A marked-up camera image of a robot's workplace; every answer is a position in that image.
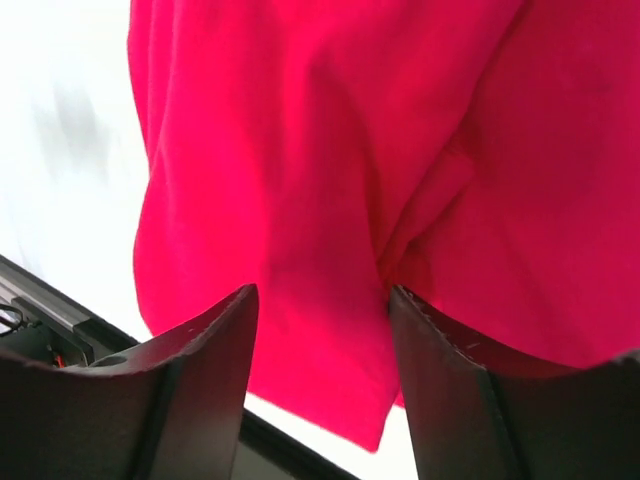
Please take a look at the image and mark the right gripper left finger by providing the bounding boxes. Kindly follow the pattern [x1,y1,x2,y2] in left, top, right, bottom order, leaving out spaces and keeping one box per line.
[1,285,259,479]

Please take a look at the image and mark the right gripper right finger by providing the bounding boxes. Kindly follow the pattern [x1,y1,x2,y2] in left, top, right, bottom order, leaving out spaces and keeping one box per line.
[389,287,639,479]

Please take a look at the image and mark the magenta t shirt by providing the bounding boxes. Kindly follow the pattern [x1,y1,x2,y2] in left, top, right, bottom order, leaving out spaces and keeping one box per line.
[128,1,639,451]

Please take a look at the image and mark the aluminium front rail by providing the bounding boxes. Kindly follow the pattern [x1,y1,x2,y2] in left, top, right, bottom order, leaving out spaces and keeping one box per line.
[1,257,138,368]

